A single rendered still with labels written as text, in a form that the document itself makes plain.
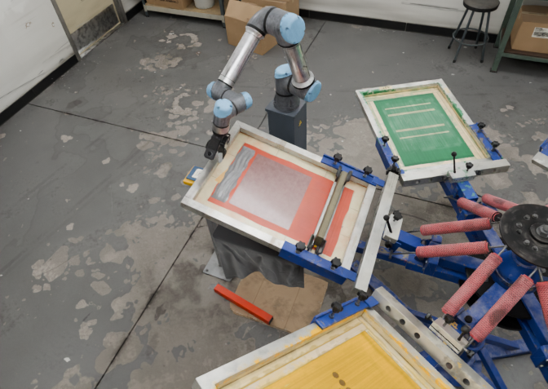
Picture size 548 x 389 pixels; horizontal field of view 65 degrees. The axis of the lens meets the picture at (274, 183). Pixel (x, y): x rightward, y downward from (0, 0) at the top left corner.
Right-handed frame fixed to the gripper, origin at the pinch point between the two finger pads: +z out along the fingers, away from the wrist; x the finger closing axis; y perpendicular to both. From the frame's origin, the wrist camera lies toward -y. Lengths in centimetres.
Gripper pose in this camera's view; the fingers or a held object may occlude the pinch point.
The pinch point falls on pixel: (214, 160)
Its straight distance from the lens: 206.7
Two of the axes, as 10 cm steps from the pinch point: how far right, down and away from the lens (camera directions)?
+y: 3.7, -7.0, 6.1
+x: -9.1, -4.1, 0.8
